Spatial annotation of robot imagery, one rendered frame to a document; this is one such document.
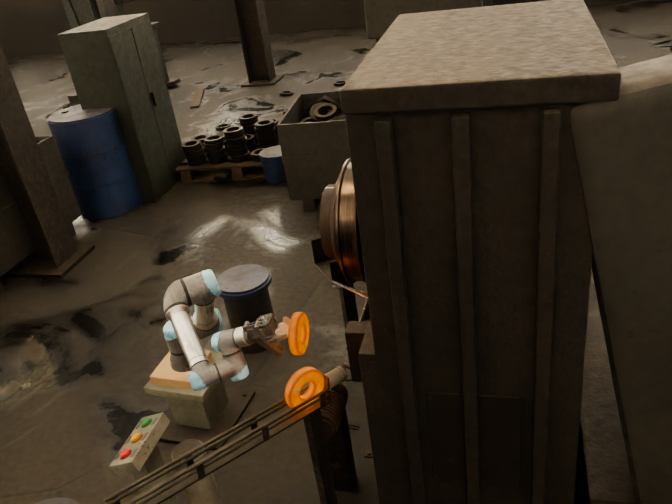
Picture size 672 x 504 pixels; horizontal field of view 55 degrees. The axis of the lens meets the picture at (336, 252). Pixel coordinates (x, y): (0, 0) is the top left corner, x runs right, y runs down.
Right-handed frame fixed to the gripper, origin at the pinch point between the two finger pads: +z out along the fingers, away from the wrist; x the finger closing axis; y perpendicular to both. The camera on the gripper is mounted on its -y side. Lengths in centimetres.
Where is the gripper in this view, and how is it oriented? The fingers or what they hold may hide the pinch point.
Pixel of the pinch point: (298, 329)
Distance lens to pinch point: 234.8
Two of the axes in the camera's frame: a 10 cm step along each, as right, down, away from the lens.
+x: 2.2, -5.3, 8.2
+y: -4.0, -8.2, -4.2
